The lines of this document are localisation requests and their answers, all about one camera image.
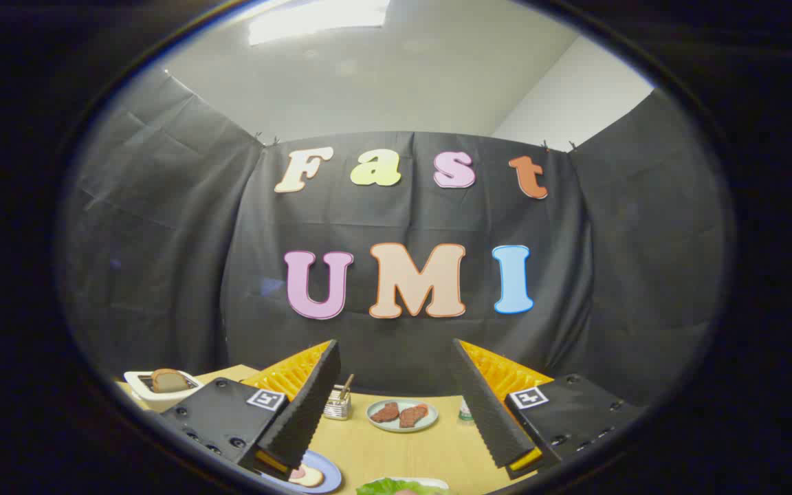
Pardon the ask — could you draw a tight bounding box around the blue plate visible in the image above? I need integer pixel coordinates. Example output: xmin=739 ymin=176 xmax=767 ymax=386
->
xmin=262 ymin=450 xmax=343 ymax=494

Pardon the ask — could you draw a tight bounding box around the white plate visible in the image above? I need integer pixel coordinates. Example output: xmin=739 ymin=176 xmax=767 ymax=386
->
xmin=368 ymin=476 xmax=450 ymax=492

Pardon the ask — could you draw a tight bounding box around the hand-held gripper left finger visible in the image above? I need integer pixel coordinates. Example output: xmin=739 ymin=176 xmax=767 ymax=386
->
xmin=160 ymin=339 xmax=342 ymax=482

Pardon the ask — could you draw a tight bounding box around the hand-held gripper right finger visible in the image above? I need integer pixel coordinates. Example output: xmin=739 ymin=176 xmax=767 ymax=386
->
xmin=451 ymin=338 xmax=644 ymax=481

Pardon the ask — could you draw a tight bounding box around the green lettuce leaf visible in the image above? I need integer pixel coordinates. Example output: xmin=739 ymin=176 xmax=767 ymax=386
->
xmin=356 ymin=478 xmax=448 ymax=495

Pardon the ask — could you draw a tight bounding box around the pale green plate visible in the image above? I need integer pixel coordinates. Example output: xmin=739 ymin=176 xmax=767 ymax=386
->
xmin=366 ymin=399 xmax=439 ymax=433

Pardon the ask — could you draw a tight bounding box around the white toaster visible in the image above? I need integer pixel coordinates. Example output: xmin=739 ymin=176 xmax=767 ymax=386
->
xmin=124 ymin=369 xmax=204 ymax=413

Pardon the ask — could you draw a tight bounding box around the metal wire utensil holder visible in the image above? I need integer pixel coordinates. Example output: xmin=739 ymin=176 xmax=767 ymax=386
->
xmin=323 ymin=385 xmax=352 ymax=421

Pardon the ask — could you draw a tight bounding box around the bread slice under ham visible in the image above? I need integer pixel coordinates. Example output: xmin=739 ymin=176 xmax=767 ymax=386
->
xmin=288 ymin=464 xmax=326 ymax=489

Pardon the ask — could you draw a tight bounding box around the black backdrop cloth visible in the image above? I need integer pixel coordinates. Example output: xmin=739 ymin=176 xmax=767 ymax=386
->
xmin=59 ymin=69 xmax=730 ymax=406

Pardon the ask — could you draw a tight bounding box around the plain bread slice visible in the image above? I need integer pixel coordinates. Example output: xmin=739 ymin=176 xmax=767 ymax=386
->
xmin=151 ymin=368 xmax=190 ymax=394

